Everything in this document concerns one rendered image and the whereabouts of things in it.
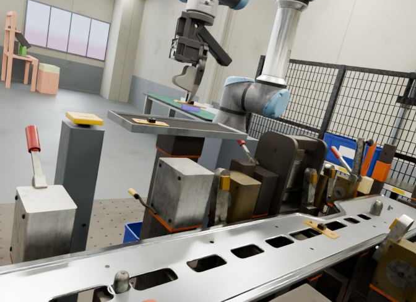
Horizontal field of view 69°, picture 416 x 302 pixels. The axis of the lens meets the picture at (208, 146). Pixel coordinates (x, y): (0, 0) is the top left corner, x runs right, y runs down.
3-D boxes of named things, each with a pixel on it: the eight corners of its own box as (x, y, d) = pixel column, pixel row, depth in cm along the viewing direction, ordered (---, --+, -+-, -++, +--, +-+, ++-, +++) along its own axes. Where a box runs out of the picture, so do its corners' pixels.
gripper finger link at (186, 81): (170, 99, 78) (177, 62, 76) (192, 103, 80) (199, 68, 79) (173, 99, 75) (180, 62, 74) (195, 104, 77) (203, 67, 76)
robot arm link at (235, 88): (229, 106, 134) (236, 75, 131) (255, 114, 126) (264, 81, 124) (213, 104, 124) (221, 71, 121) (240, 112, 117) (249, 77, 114)
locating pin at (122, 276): (114, 304, 40) (119, 277, 39) (108, 294, 41) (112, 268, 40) (128, 300, 41) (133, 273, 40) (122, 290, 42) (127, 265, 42)
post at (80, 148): (44, 317, 69) (70, 128, 59) (36, 294, 74) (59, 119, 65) (78, 306, 74) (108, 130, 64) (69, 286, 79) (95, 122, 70)
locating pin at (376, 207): (376, 221, 96) (382, 202, 95) (365, 216, 99) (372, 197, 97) (379, 220, 98) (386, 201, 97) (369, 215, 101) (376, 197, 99)
